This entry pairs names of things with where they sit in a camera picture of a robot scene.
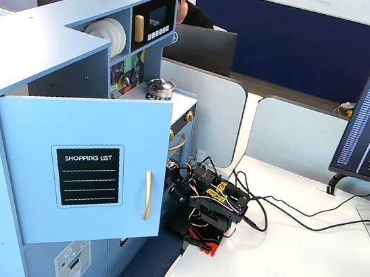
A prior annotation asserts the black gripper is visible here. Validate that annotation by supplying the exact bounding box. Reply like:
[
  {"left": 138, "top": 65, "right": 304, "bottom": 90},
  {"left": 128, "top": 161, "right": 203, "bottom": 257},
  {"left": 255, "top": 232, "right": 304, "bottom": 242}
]
[{"left": 167, "top": 168, "right": 202, "bottom": 213}]

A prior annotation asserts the red robot base clamp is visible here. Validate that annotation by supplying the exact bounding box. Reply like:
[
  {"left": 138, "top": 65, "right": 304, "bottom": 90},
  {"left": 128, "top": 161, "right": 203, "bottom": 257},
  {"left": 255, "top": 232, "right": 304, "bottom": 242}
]
[{"left": 181, "top": 233, "right": 225, "bottom": 259}]

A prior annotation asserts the blue toy kitchen cabinet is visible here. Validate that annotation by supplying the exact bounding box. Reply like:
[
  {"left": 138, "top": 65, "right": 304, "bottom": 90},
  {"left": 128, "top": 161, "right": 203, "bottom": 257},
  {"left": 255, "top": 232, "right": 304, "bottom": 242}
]
[{"left": 0, "top": 0, "right": 211, "bottom": 277}]

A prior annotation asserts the grey desk divider panel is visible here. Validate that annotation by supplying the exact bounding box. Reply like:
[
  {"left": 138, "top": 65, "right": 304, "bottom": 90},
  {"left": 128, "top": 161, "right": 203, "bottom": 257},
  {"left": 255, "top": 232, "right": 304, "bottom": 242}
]
[
  {"left": 147, "top": 56, "right": 252, "bottom": 171},
  {"left": 242, "top": 92, "right": 354, "bottom": 188}
]

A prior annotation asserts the silver toy pot with lid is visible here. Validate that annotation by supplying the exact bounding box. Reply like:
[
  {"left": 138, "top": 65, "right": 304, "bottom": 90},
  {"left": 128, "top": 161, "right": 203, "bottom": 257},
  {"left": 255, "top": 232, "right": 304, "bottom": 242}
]
[{"left": 144, "top": 76, "right": 179, "bottom": 104}]

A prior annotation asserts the metal skimmer spoon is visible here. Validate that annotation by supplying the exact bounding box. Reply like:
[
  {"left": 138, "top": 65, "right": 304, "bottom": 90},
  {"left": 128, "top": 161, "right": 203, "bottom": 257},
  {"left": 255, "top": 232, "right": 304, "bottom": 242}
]
[{"left": 122, "top": 67, "right": 133, "bottom": 88}]

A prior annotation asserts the hanging metal utensil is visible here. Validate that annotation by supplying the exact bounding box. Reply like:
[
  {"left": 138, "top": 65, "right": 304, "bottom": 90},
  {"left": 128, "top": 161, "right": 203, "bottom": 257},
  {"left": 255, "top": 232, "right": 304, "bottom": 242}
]
[{"left": 133, "top": 64, "right": 144, "bottom": 83}]

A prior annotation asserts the colourful mosaic backsplash panel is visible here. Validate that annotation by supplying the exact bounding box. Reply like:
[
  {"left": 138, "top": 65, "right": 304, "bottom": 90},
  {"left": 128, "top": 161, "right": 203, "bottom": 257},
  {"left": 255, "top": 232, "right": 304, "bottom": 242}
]
[{"left": 106, "top": 45, "right": 147, "bottom": 103}]

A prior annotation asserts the black monitor back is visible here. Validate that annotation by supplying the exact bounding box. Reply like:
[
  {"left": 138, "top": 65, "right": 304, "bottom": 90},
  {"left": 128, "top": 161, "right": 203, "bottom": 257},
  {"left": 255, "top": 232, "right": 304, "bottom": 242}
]
[{"left": 161, "top": 22, "right": 239, "bottom": 79}]

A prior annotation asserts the blue door with shopping list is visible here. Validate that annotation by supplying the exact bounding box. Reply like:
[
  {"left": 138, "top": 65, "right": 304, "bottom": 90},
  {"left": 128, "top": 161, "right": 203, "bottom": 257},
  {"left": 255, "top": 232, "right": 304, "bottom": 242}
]
[{"left": 0, "top": 78, "right": 177, "bottom": 261}]

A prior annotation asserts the white toy plate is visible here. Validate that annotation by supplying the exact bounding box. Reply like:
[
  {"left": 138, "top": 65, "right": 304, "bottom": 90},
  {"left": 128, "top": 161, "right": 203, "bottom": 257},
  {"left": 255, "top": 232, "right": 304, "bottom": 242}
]
[
  {"left": 83, "top": 21, "right": 102, "bottom": 38},
  {"left": 97, "top": 16, "right": 130, "bottom": 60},
  {"left": 89, "top": 18, "right": 119, "bottom": 43}
]

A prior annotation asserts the person in black shirt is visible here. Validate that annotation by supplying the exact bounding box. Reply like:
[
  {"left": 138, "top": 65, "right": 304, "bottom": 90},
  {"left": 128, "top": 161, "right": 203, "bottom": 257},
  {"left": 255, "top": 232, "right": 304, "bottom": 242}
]
[{"left": 145, "top": 0, "right": 218, "bottom": 30}]

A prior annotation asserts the white and yellow plug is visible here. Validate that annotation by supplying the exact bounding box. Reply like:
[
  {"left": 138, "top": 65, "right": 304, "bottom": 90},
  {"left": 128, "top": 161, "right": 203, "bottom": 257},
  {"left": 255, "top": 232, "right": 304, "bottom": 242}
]
[{"left": 337, "top": 100, "right": 356, "bottom": 120}]

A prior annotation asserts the whiteboard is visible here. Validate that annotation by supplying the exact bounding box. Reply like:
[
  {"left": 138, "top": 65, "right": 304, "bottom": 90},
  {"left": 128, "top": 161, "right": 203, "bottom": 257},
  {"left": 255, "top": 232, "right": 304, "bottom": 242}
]
[{"left": 232, "top": 0, "right": 370, "bottom": 33}]

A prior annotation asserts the gold door handle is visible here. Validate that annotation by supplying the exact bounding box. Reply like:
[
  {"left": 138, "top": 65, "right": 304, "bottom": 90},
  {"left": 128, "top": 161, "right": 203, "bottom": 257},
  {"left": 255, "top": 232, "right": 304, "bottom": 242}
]
[{"left": 139, "top": 170, "right": 157, "bottom": 222}]

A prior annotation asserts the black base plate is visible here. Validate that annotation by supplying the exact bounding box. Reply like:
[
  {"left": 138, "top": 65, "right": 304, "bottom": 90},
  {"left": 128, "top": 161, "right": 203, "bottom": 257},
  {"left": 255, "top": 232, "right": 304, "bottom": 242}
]
[{"left": 162, "top": 216, "right": 193, "bottom": 242}]

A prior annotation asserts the white wall outlet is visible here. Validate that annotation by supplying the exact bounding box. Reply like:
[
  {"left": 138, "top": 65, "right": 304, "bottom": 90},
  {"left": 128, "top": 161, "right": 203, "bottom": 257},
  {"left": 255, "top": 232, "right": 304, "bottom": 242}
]
[{"left": 194, "top": 148, "right": 209, "bottom": 165}]

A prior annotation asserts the gold oven handle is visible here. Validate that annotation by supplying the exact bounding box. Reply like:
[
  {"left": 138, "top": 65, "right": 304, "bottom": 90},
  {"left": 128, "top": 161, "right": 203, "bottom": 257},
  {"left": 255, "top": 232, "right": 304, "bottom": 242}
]
[{"left": 167, "top": 129, "right": 188, "bottom": 154}]

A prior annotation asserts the black cable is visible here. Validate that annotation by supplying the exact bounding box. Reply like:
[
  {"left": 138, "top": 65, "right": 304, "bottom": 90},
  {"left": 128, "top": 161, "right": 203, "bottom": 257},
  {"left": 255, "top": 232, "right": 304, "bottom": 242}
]
[{"left": 224, "top": 167, "right": 370, "bottom": 246}]

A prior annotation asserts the desk cable grommet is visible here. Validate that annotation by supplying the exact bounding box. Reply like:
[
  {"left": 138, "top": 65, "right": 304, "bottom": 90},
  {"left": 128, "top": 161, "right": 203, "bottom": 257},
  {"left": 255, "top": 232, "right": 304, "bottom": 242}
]
[{"left": 312, "top": 182, "right": 344, "bottom": 198}]

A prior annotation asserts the gold microwave handle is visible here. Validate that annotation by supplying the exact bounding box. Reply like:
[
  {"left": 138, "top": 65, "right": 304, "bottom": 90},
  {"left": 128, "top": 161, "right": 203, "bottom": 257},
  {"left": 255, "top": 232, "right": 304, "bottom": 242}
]
[{"left": 131, "top": 14, "right": 147, "bottom": 43}]

